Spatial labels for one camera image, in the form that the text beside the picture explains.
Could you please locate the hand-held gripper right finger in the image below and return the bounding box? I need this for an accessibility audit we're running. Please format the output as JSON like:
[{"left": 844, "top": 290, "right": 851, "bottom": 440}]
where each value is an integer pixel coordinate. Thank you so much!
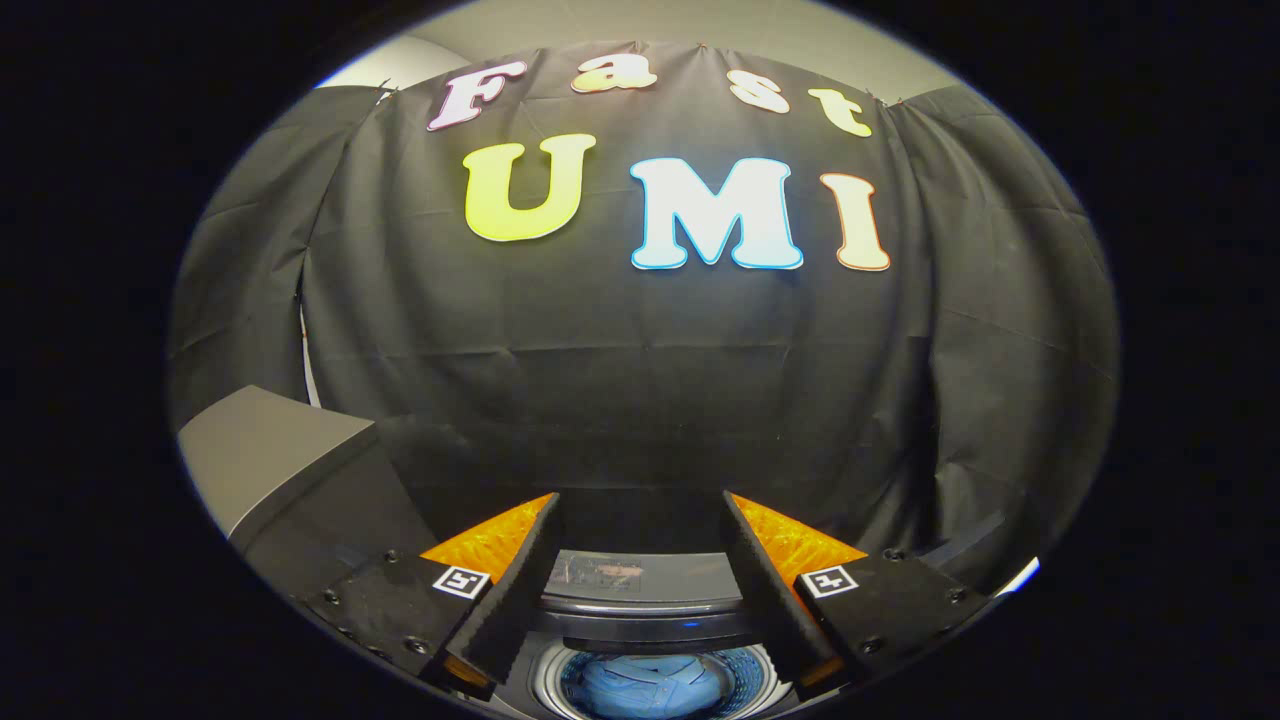
[{"left": 721, "top": 490, "right": 992, "bottom": 701}]

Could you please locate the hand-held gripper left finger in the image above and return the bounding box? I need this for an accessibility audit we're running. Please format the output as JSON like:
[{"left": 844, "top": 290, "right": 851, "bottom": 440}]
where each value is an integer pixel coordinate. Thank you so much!
[{"left": 304, "top": 492, "right": 564, "bottom": 702}]

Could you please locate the grey washing machine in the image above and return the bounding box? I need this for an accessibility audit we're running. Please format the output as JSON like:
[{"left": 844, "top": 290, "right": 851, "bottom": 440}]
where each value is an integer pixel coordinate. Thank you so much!
[{"left": 495, "top": 600, "right": 801, "bottom": 720}]

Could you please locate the light blue polo shirt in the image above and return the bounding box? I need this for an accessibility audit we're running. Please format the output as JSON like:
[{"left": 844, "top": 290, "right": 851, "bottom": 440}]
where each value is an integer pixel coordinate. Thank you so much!
[{"left": 575, "top": 652, "right": 737, "bottom": 720}]

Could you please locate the black backdrop cloth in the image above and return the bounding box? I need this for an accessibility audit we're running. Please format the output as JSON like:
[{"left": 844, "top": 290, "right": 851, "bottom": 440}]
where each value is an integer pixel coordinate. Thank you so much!
[{"left": 167, "top": 40, "right": 1122, "bottom": 601}]

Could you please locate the white flat board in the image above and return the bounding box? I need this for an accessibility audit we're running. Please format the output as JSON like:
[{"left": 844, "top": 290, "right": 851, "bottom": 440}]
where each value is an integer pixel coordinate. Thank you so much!
[{"left": 995, "top": 557, "right": 1042, "bottom": 598}]

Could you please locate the grey cabinet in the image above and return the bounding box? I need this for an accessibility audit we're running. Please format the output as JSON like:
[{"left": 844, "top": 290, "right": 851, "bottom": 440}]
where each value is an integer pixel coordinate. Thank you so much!
[{"left": 177, "top": 385, "right": 443, "bottom": 603}]

